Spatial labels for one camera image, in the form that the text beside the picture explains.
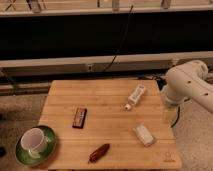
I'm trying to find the black cable by table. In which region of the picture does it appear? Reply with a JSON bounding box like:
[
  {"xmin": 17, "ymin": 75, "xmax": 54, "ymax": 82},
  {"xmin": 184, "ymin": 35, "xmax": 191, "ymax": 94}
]
[{"xmin": 170, "ymin": 105, "xmax": 181, "ymax": 128}]

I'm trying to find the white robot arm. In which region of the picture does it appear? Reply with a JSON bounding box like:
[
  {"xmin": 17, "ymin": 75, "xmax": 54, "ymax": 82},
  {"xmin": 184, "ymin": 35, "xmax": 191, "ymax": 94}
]
[{"xmin": 160, "ymin": 60, "xmax": 213, "ymax": 125}]

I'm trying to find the white plastic bottle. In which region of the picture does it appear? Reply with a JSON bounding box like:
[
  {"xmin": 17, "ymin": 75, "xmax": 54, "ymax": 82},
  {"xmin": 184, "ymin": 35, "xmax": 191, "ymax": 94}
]
[{"xmin": 125, "ymin": 84, "xmax": 146, "ymax": 110}]

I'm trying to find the red brown sausage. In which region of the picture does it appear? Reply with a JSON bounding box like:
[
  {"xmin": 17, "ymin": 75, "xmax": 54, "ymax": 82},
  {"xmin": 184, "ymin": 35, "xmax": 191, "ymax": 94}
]
[{"xmin": 89, "ymin": 143, "xmax": 110, "ymax": 162}]

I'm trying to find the black hanging cable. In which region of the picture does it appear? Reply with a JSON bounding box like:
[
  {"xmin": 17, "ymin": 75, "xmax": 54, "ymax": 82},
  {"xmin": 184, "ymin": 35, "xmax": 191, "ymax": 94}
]
[{"xmin": 101, "ymin": 4, "xmax": 135, "ymax": 73}]

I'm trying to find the white wrapped packet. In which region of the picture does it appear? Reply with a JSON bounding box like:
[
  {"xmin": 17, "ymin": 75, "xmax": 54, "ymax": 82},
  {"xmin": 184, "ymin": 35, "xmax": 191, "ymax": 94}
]
[{"xmin": 133, "ymin": 124, "xmax": 155, "ymax": 147}]

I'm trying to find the red chocolate bar box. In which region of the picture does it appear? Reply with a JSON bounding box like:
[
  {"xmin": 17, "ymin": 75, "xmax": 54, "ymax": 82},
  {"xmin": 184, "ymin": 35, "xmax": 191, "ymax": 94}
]
[{"xmin": 72, "ymin": 108, "xmax": 87, "ymax": 129}]

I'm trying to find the green saucer plate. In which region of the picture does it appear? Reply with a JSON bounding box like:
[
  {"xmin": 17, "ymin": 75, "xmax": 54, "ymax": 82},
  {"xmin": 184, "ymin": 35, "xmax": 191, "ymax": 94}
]
[{"xmin": 15, "ymin": 125, "xmax": 57, "ymax": 166}]

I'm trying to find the white ceramic cup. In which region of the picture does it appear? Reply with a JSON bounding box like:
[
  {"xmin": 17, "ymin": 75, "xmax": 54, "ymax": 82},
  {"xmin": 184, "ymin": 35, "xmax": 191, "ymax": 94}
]
[{"xmin": 21, "ymin": 128, "xmax": 47, "ymax": 158}]

